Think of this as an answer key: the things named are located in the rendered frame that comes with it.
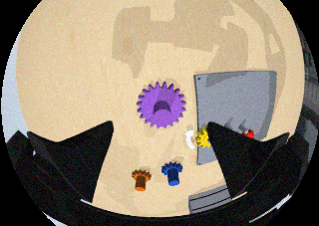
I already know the yellow gear with black stripe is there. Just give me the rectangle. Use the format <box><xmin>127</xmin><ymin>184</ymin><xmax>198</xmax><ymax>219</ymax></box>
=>
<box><xmin>195</xmin><ymin>126</ymin><xmax>211</xmax><ymax>147</ymax></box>

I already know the red gear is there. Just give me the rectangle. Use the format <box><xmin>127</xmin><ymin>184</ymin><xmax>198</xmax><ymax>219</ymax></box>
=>
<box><xmin>242</xmin><ymin>130</ymin><xmax>254</xmax><ymax>138</ymax></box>

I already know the orange gear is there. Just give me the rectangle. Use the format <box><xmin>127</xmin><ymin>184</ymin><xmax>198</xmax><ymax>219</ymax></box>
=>
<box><xmin>132</xmin><ymin>170</ymin><xmax>152</xmax><ymax>191</ymax></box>

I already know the purple gear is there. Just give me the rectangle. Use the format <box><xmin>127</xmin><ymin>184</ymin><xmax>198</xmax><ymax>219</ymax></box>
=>
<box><xmin>136</xmin><ymin>82</ymin><xmax>186</xmax><ymax>129</ymax></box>

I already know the blue gear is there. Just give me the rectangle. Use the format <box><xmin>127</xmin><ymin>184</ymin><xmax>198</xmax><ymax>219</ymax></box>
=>
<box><xmin>162</xmin><ymin>162</ymin><xmax>182</xmax><ymax>186</ymax></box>

